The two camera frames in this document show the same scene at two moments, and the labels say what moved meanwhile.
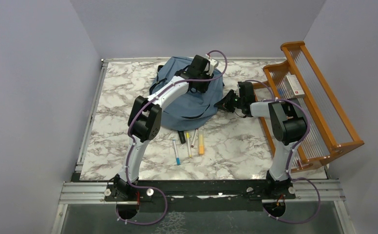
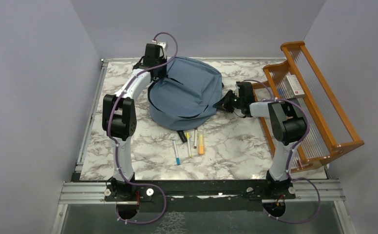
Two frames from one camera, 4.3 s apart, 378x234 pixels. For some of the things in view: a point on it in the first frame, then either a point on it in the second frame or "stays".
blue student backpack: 190,109 stays
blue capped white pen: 178,158 stays
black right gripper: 224,103 stays
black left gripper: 203,88 -> 162,73
